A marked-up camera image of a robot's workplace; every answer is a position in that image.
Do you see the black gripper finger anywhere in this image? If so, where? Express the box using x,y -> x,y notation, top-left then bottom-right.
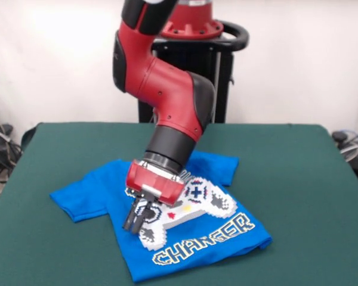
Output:
122,198 -> 143,231
131,200 -> 155,235

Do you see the dark green table cloth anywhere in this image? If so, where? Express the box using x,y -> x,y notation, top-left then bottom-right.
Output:
0,122 -> 358,286

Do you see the black cable tangle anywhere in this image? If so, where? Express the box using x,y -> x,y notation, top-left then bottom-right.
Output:
0,95 -> 23,182

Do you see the blue printed t-shirt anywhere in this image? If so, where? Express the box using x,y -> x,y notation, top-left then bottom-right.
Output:
49,150 -> 274,284

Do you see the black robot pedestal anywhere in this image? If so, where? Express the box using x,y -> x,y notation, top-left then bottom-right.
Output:
135,17 -> 250,123

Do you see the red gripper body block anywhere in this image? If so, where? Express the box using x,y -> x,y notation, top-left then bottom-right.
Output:
125,159 -> 186,207

